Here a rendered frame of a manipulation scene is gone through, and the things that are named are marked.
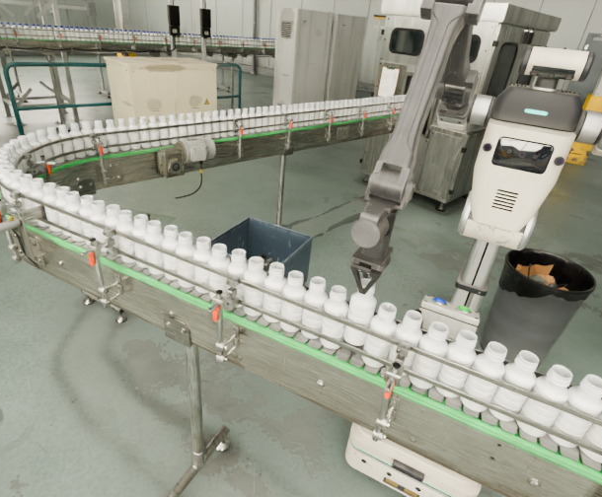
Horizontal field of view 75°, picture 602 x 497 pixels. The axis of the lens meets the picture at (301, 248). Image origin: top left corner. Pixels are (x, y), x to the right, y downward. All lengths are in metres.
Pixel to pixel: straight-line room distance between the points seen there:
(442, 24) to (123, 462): 1.94
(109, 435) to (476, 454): 1.61
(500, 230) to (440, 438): 0.68
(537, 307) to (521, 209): 1.17
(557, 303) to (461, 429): 1.55
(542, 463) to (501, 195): 0.73
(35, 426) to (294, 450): 1.19
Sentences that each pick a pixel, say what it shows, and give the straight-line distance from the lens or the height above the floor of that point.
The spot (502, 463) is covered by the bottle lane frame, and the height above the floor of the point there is 0.92.
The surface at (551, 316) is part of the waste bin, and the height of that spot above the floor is 0.46.
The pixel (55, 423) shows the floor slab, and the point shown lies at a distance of 2.29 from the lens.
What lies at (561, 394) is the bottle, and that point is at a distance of 0.95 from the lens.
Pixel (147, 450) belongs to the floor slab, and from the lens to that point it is 2.07.
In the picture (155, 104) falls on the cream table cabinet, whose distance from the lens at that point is 5.00.
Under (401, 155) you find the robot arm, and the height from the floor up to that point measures 1.50.
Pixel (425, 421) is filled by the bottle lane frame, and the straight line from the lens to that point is 1.02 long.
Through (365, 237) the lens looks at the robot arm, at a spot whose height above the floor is 1.36.
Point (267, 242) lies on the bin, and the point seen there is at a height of 0.86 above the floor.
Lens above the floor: 1.70
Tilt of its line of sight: 30 degrees down
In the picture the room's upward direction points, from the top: 6 degrees clockwise
